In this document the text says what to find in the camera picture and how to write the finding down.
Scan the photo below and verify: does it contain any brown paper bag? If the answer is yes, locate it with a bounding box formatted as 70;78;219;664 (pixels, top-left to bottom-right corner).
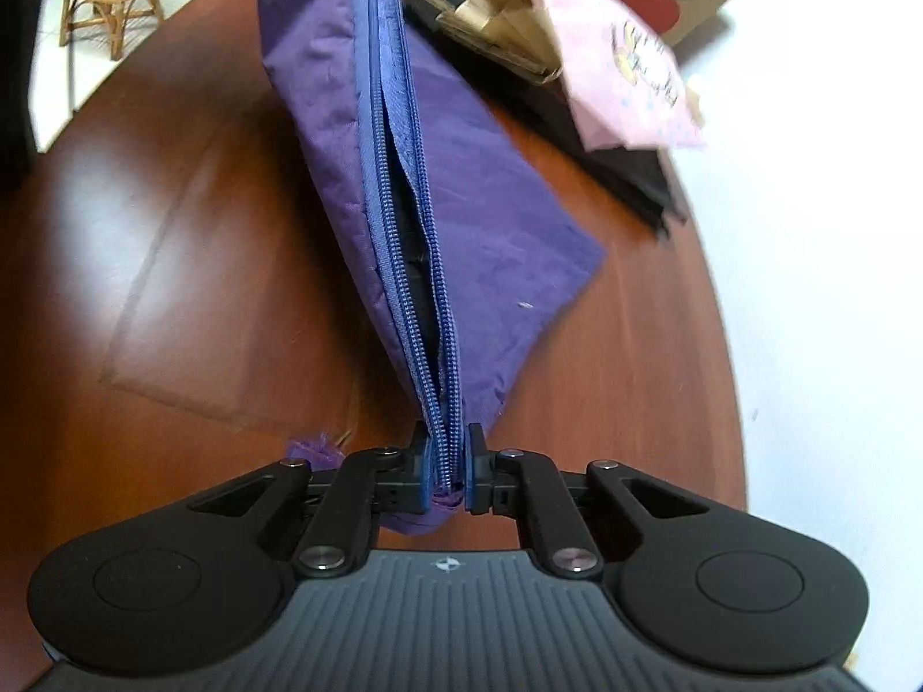
400;0;564;88

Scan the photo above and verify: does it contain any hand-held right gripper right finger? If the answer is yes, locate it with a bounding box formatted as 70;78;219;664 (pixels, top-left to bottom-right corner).
465;422;715;581

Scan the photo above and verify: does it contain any purple shopping bag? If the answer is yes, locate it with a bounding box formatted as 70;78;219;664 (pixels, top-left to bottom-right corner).
256;0;608;538

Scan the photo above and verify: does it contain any pink paper bag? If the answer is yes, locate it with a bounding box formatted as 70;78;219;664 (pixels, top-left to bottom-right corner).
508;0;711;152

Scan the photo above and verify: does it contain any black object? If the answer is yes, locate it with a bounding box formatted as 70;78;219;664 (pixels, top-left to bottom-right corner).
0;0;46;185

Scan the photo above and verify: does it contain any black fabric bag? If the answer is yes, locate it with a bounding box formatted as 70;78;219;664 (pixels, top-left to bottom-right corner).
404;0;689;239

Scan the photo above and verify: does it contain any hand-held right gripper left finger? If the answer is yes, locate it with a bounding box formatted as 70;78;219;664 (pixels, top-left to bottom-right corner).
186;422;442;579

